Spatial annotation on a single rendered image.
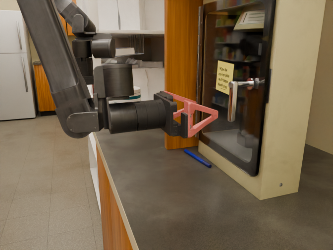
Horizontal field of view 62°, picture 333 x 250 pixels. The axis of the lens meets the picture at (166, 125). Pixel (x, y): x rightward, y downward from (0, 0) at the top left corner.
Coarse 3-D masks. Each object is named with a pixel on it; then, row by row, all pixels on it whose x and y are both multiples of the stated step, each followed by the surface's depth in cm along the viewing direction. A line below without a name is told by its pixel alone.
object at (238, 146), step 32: (224, 0) 67; (256, 0) 57; (224, 32) 69; (256, 32) 57; (256, 64) 58; (224, 96) 71; (256, 96) 59; (224, 128) 73; (256, 128) 60; (256, 160) 61
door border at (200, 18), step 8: (200, 8) 79; (200, 16) 80; (200, 24) 80; (200, 32) 81; (200, 40) 81; (200, 48) 82; (200, 56) 82; (200, 64) 83; (200, 72) 83; (200, 80) 83; (200, 88) 84
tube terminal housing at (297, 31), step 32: (288, 0) 53; (320, 0) 55; (288, 32) 54; (320, 32) 57; (288, 64) 56; (288, 96) 59; (288, 128) 61; (224, 160) 77; (288, 160) 63; (256, 192) 65; (288, 192) 66
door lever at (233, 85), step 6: (228, 84) 59; (234, 84) 59; (240, 84) 59; (246, 84) 60; (252, 84) 60; (234, 90) 59; (234, 96) 59; (228, 102) 61; (234, 102) 60; (228, 108) 61; (234, 108) 60; (228, 114) 61; (234, 114) 61; (228, 120) 61; (234, 120) 61
